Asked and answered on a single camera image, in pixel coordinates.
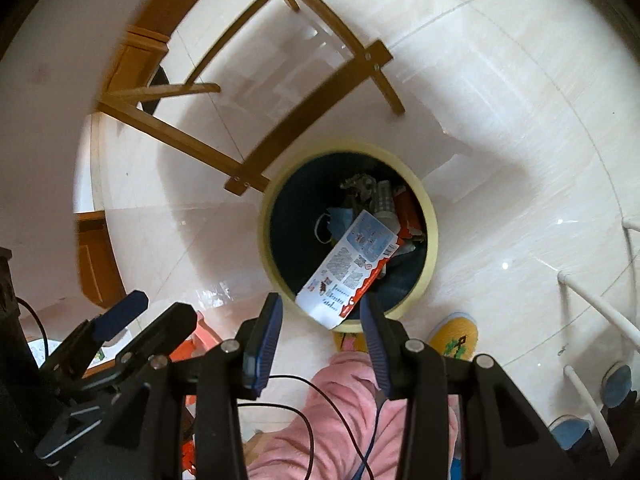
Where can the dark patterned wrapper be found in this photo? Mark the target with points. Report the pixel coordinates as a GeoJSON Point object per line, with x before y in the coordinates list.
{"type": "Point", "coordinates": [357, 182]}

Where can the dark bin with yellow rim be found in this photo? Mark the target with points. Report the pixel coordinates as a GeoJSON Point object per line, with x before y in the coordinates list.
{"type": "Point", "coordinates": [295, 210]}

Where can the blue slipper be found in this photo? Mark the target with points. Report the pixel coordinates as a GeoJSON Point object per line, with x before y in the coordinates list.
{"type": "Point", "coordinates": [617, 385]}
{"type": "Point", "coordinates": [570, 432]}

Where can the person's leg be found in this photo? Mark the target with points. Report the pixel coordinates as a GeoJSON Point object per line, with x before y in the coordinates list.
{"type": "Point", "coordinates": [451, 425]}
{"type": "Point", "coordinates": [340, 410]}

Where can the blue face mask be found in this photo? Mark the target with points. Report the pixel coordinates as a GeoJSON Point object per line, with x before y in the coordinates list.
{"type": "Point", "coordinates": [340, 222]}

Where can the person's right leg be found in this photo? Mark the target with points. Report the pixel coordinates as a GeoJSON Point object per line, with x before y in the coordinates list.
{"type": "Point", "coordinates": [451, 425]}

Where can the wooden folding table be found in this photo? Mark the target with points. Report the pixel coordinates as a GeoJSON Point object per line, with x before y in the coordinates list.
{"type": "Point", "coordinates": [310, 110]}

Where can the yellow slipper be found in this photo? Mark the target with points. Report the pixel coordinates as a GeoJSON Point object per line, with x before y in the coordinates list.
{"type": "Point", "coordinates": [347, 342]}
{"type": "Point", "coordinates": [455, 335]}

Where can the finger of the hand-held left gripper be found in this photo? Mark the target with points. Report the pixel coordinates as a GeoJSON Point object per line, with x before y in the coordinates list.
{"type": "Point", "coordinates": [165, 325]}
{"type": "Point", "coordinates": [120, 310]}

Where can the person's left leg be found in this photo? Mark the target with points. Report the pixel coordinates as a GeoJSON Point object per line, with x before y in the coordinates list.
{"type": "Point", "coordinates": [340, 410]}

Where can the white metal rack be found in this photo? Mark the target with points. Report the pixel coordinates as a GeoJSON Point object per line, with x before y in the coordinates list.
{"type": "Point", "coordinates": [595, 300]}

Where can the wooden door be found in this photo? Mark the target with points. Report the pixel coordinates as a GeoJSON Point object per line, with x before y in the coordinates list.
{"type": "Point", "coordinates": [97, 260]}

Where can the pink plastic stool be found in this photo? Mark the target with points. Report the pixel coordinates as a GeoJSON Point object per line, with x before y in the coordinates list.
{"type": "Point", "coordinates": [202, 332]}

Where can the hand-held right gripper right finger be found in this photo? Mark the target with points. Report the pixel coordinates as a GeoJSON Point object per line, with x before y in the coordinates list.
{"type": "Point", "coordinates": [375, 345]}

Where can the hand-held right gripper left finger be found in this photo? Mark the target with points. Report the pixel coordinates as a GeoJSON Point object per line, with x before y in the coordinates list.
{"type": "Point", "coordinates": [262, 340]}

